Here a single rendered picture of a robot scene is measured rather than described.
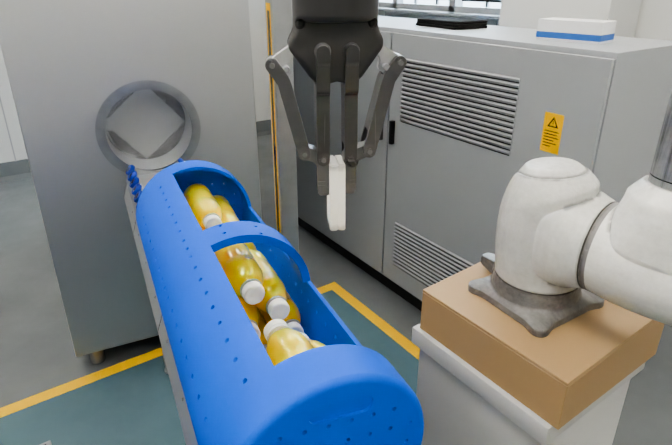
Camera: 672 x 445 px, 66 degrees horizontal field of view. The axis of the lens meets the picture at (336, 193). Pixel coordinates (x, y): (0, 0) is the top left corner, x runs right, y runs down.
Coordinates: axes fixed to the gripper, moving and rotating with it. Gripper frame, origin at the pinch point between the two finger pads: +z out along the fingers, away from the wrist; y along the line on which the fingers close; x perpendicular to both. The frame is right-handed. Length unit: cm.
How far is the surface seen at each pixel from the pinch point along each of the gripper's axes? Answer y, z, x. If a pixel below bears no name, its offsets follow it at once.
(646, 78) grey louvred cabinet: -123, 13, -118
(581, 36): -106, 0, -134
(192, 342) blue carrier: 19.3, 29.6, -16.4
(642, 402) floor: -144, 147, -103
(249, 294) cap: 11.6, 31.4, -30.5
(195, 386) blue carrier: 18.3, 31.7, -9.6
